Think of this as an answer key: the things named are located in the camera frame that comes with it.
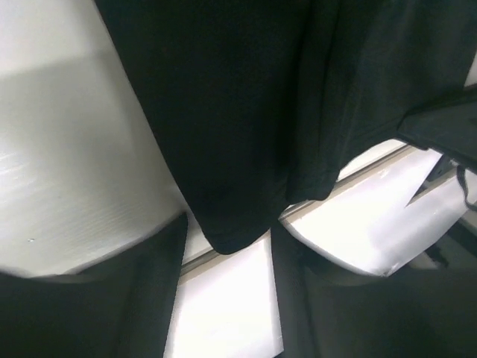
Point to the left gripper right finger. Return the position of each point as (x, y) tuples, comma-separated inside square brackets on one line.
[(328, 311)]

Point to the black t shirt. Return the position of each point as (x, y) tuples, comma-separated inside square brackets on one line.
[(258, 105)]

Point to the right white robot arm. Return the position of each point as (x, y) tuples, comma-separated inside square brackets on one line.
[(383, 216)]

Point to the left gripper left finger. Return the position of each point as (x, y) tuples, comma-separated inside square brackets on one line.
[(119, 307)]

